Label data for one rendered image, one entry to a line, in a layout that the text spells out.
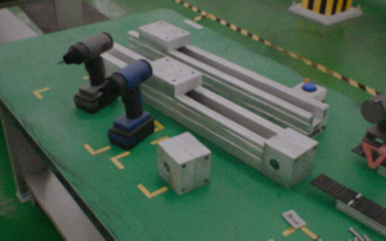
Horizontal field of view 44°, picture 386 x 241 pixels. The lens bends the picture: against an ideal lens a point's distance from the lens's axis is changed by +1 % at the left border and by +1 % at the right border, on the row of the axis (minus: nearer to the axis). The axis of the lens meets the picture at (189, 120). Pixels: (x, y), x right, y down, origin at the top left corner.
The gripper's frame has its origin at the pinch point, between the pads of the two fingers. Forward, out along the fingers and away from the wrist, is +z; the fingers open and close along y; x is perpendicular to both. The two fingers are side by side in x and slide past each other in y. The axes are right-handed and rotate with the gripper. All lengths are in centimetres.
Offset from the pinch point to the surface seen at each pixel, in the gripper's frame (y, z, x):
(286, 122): 3.5, 0.3, -26.3
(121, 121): 41, -3, -54
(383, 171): 1.4, 2.3, 2.1
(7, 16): -42, 59, -312
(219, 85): 4, -2, -52
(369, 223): 20.9, 2.3, 9.0
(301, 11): -270, 76, -199
